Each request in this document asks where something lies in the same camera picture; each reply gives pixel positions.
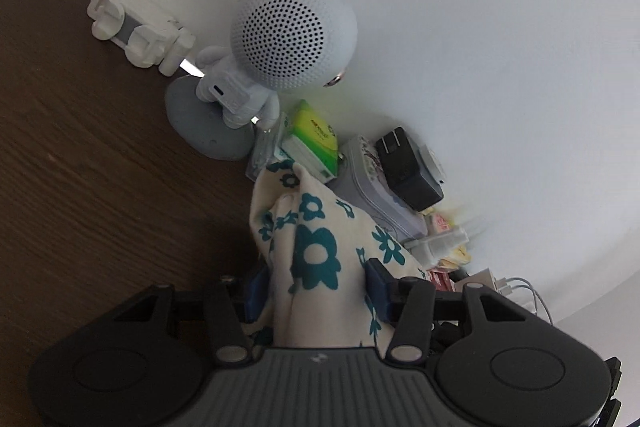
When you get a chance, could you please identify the green white small boxes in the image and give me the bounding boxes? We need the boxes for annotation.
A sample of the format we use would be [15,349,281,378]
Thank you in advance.
[246,100,338,183]

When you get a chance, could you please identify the grey decorated tin box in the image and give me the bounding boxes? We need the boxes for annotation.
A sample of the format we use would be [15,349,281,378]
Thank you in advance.
[328,135,428,244]

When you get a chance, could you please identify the small white spray bottle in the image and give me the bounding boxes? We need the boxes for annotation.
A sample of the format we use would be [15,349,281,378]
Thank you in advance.
[404,227,469,267]

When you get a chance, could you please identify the black labelled box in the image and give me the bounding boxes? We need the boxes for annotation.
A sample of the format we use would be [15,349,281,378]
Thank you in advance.
[426,268,470,291]

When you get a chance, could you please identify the white robot speaker figure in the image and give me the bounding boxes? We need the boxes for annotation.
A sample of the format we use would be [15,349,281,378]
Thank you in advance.
[165,0,358,161]

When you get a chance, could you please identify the cream teal flower garment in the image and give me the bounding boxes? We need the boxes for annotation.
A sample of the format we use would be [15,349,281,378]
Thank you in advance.
[243,160,426,353]

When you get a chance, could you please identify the white phone clamp holder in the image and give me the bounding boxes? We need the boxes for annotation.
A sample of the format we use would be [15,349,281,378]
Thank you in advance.
[87,0,196,77]

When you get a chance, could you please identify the black charger adapter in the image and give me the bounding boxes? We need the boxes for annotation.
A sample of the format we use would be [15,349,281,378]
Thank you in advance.
[375,127,445,212]

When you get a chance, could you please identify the white charging cable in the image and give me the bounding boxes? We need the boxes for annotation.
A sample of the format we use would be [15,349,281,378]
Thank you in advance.
[491,275,556,324]

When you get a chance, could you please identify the yellow pink packets stack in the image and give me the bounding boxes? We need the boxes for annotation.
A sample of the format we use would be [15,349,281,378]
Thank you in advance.
[424,208,472,272]

